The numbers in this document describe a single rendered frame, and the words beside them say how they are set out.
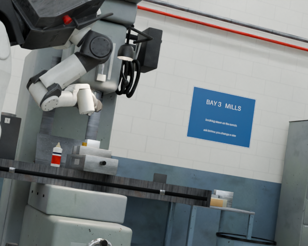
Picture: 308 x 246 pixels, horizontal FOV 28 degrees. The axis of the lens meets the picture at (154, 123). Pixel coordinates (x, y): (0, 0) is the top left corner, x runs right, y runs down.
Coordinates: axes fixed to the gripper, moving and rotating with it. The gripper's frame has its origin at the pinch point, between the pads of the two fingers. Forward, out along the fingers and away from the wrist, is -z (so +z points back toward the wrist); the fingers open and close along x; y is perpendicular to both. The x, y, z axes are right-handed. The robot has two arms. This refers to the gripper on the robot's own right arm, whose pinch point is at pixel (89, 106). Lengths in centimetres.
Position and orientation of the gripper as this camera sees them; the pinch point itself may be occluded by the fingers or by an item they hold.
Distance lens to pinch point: 286.0
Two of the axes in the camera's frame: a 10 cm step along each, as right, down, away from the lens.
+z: 0.0, -1.2, -9.9
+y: -1.5, 9.8, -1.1
